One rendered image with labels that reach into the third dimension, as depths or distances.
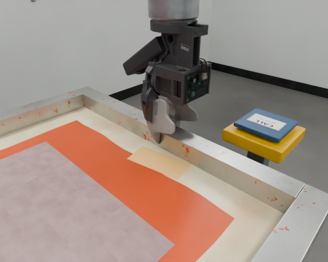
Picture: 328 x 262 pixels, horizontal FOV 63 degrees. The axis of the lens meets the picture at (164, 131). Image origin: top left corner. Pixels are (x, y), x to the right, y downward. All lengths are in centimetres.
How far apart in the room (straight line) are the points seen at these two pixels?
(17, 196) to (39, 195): 3
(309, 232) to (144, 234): 19
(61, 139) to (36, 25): 200
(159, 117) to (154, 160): 8
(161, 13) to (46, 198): 31
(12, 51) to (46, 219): 213
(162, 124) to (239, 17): 352
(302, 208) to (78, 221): 29
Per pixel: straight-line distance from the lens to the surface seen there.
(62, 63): 264
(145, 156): 48
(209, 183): 43
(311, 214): 38
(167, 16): 39
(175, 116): 50
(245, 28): 388
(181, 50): 40
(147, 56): 45
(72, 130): 60
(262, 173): 42
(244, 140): 57
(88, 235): 37
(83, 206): 41
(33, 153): 55
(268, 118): 62
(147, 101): 44
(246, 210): 40
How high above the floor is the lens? 124
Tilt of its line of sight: 30 degrees down
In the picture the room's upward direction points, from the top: straight up
